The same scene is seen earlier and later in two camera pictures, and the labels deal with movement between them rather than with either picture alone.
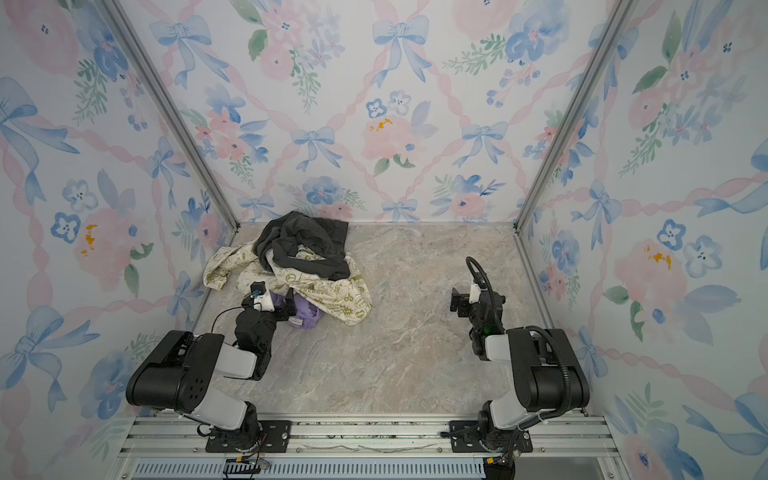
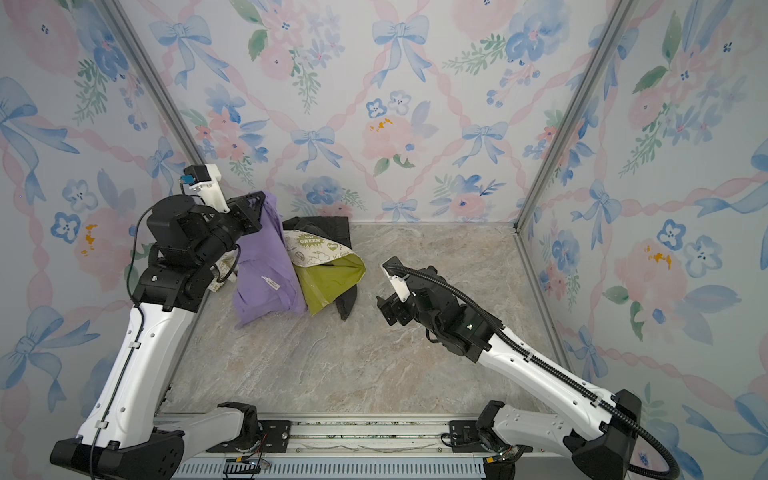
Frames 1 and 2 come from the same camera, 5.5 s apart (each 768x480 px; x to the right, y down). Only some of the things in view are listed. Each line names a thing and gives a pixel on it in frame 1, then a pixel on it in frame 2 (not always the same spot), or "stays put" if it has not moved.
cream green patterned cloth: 345,300 → 324,267
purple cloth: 306,315 → 266,282
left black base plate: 275,437 stays put
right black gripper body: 466,308 → 404,314
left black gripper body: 281,314 → 238,223
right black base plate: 464,439 stays put
